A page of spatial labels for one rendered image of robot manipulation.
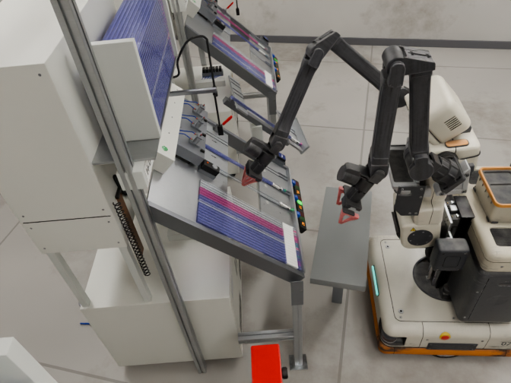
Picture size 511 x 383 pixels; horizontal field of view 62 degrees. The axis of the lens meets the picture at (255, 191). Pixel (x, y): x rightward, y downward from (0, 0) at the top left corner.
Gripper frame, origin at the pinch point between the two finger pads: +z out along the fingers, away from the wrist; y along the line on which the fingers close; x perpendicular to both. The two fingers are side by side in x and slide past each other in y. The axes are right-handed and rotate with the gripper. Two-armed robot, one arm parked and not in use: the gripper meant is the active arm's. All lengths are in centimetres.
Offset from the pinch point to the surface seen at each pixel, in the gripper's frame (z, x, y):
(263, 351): 11, 11, 70
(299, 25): 6, 99, -338
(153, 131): -22, -50, 27
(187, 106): -7.7, -33.4, -23.7
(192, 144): -6.7, -29.0, 0.7
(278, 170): 1.9, 24.1, -25.9
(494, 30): -114, 250, -277
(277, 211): 2.5, 19.5, 5.5
